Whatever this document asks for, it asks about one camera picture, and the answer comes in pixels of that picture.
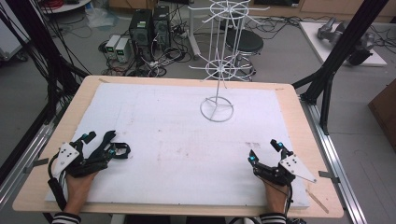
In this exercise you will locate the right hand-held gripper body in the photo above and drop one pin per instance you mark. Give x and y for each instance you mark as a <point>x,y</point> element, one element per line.
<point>295,166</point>

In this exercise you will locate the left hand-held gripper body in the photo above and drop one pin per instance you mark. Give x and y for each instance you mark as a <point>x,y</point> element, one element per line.
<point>65,157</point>

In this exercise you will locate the person's right hand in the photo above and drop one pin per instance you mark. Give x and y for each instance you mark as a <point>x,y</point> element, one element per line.
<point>275,196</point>

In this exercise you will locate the person's left hand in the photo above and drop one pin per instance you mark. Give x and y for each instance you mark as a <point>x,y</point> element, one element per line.
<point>77,191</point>

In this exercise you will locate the light wooden table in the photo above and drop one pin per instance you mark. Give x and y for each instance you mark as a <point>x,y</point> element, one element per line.
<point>308,130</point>

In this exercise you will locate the thin wooden stick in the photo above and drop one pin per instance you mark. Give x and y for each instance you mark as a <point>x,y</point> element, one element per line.
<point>317,201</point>

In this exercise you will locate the white foam board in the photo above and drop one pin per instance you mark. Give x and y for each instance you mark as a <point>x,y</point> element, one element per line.
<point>186,149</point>

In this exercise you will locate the grey power supply unit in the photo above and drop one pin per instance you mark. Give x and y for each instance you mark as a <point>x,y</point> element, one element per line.
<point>122,49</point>
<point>112,45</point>

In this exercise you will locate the brown wooden cabinet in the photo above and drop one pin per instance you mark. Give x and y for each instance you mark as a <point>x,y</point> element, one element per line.
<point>384,115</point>

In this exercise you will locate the black round stool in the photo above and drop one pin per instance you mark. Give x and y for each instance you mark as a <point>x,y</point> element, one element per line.
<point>244,42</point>

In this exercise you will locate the white floor platform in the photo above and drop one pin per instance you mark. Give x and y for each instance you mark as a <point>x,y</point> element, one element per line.
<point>314,40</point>

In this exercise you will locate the black computer tower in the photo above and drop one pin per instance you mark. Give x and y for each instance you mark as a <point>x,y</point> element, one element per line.
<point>140,31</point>
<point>161,26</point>

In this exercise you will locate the clear plastic bag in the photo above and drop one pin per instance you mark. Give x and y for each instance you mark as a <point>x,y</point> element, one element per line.
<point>101,18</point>

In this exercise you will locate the white cabinet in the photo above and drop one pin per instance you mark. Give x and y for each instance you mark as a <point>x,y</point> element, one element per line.
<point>11,40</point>

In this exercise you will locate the black and grey robot part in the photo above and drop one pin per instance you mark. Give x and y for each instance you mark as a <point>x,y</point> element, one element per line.
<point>362,51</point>

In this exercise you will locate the round white table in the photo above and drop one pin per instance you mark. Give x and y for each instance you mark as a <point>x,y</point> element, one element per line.
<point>67,6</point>

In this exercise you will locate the grey metal bracket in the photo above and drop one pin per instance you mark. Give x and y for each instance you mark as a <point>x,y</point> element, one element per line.
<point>35,165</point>
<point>328,176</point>

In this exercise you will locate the aluminium rail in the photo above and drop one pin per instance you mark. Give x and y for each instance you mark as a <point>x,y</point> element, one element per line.
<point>28,149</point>
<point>330,149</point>

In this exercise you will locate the black frame post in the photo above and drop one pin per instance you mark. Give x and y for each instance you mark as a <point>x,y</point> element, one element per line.
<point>339,53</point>
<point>40,46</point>

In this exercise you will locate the white metal leg frame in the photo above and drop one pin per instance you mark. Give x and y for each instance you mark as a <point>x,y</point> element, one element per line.
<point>193,34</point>

